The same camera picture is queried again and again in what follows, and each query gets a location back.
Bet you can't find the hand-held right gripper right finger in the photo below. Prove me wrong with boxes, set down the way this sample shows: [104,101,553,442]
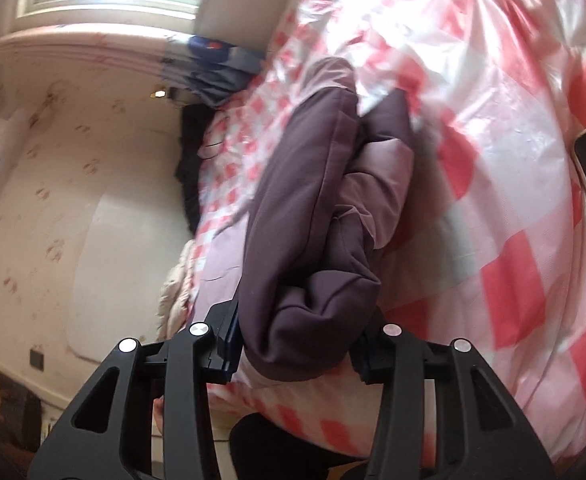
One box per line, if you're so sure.
[350,310,556,480]

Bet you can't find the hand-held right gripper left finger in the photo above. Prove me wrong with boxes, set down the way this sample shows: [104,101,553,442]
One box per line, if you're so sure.
[25,300,241,480]

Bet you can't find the lilac and purple jacket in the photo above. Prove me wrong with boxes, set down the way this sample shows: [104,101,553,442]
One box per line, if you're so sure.
[198,56,416,391]

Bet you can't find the cream quilted blanket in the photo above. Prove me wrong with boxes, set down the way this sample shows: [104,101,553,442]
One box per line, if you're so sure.
[155,240,199,342]

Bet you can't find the person's black trouser leg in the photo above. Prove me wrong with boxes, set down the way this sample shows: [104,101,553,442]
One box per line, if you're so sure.
[229,412,375,480]

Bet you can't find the black clothing pile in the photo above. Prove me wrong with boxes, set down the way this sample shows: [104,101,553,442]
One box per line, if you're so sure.
[174,104,215,235]

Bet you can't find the red checked plastic bed cover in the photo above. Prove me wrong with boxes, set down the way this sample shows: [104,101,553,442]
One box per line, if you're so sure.
[153,0,586,476]

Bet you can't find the blue patterned curtain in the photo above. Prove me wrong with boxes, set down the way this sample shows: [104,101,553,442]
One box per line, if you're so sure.
[160,32,269,108]

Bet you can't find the window sill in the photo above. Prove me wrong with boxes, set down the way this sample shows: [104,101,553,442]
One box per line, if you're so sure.
[0,22,199,78]

